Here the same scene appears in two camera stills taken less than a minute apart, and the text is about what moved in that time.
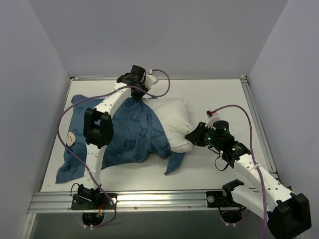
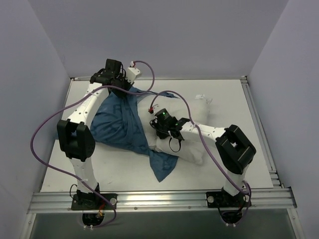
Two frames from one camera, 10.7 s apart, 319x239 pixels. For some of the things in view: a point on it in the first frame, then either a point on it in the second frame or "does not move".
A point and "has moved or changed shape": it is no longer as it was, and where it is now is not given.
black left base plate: (79, 203) does not move
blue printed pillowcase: (135, 139) has moved or changed shape
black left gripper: (137, 91) → (122, 87)
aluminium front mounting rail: (194, 201) does not move
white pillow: (174, 114) has moved or changed shape
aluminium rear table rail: (166, 77) does not move
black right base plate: (219, 199) does not move
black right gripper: (201, 135) → (157, 128)
